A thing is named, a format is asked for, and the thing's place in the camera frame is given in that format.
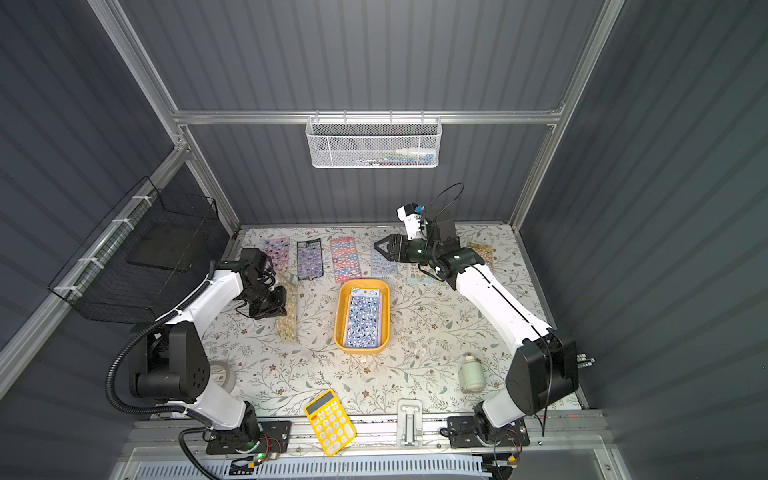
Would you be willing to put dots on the pale blue jewel sticker sheet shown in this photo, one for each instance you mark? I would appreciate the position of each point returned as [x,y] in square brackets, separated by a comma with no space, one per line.
[382,268]

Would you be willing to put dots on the pale green bottle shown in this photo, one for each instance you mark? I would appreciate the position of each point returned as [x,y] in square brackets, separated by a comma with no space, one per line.
[471,375]

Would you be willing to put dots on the white metal bracket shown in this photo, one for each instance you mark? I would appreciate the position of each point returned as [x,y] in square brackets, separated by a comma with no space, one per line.
[409,423]

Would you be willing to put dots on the orange tiny animal sticker sheet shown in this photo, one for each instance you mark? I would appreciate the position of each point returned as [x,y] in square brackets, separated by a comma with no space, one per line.
[485,251]

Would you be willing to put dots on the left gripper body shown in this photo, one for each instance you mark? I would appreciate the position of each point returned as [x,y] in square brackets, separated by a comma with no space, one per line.
[271,303]

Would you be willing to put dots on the blue penguin sticker sheet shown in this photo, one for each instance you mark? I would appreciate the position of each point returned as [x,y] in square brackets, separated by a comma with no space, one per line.
[363,325]

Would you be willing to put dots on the black wire basket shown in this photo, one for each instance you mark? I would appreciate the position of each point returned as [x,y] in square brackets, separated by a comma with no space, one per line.
[147,261]

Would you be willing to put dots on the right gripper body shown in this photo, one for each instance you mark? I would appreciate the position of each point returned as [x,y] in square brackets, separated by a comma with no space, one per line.
[409,249]

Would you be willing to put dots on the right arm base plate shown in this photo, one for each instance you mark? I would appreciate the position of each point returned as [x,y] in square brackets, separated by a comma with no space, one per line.
[467,431]

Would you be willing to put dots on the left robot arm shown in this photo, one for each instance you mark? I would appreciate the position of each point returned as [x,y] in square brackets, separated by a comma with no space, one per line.
[164,367]

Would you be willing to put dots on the white tape roll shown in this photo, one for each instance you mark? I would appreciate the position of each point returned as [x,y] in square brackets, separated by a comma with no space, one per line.
[223,375]

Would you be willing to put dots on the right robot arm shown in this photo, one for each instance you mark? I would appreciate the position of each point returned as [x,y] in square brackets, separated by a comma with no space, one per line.
[544,366]

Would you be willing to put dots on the green yellow animal sticker sheet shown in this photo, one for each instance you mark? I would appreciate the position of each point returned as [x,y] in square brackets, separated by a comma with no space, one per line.
[286,325]

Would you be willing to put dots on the green dinosaur sticker sheet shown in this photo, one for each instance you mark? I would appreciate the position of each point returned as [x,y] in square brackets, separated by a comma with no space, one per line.
[416,276]

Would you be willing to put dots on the white wire basket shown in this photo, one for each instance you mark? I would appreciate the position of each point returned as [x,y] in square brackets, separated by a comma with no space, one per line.
[332,145]

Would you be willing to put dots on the items in white basket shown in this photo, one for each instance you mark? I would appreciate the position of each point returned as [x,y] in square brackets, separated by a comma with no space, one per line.
[404,157]

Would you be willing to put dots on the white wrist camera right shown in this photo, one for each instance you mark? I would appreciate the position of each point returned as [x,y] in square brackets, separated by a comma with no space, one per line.
[411,215]

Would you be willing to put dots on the yellow storage tray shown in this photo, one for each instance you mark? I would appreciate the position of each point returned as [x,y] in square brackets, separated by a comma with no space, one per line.
[341,312]

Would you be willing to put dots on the yellow calculator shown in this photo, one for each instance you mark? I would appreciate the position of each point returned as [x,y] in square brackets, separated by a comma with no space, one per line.
[330,423]

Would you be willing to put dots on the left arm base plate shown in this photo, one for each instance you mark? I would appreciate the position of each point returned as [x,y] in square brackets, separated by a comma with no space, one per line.
[271,437]

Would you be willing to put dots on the pink cat sticker sheet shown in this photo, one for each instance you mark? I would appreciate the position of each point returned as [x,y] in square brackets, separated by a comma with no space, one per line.
[278,250]

